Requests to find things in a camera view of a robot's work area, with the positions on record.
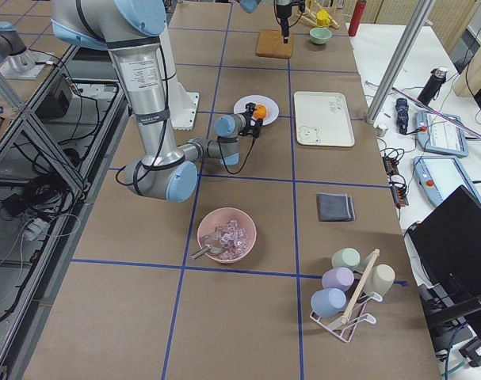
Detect green ceramic bowl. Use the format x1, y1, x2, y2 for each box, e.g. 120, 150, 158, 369
309, 27, 333, 45

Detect black laptop monitor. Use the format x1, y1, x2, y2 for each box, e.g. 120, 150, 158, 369
409, 185, 481, 295

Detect red cylinder bottle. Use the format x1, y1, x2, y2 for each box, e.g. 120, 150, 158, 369
348, 0, 367, 37

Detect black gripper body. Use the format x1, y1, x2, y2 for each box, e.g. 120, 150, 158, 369
240, 111, 264, 137
274, 0, 292, 25

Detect folded navy umbrella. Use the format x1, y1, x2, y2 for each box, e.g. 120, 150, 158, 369
395, 97, 409, 135

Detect wooden cup rack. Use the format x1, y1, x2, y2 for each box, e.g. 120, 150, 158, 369
297, 0, 340, 29

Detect aluminium frame post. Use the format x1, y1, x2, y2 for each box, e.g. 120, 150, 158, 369
365, 0, 436, 125

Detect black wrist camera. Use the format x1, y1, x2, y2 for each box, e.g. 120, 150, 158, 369
245, 102, 257, 113

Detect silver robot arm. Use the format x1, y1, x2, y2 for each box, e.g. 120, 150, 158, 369
238, 0, 293, 44
52, 1, 262, 203

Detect white plate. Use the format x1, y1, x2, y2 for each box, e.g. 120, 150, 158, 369
234, 94, 279, 126

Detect metal stand with green clip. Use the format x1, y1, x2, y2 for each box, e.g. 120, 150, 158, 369
390, 86, 481, 163

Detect white camera pillar base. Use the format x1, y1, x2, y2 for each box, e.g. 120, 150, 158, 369
158, 26, 200, 131

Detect green pastel cup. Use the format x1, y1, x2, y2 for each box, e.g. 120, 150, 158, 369
331, 247, 361, 271

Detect yellow cup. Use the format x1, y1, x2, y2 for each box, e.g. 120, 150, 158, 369
315, 9, 332, 27

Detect cream bear tray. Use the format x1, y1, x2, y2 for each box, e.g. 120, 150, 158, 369
293, 91, 355, 148

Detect wooden tray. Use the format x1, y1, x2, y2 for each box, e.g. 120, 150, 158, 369
255, 29, 293, 59

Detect orange fruit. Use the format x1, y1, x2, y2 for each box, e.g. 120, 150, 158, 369
253, 104, 268, 120

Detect white cup rack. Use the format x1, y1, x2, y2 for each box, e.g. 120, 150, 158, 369
310, 249, 384, 343

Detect beige pastel cup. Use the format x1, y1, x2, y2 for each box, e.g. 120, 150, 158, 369
364, 264, 395, 297

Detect pink bowl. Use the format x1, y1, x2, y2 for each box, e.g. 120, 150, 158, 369
197, 207, 257, 264

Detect black water bottle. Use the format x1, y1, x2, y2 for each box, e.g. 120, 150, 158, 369
417, 66, 449, 105

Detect blue pastel cup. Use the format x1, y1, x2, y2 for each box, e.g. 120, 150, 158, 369
311, 288, 346, 317

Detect purple pastel cup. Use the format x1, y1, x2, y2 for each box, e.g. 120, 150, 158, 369
322, 267, 354, 292

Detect grey folded cloth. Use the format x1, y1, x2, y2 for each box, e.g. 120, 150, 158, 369
316, 193, 356, 222

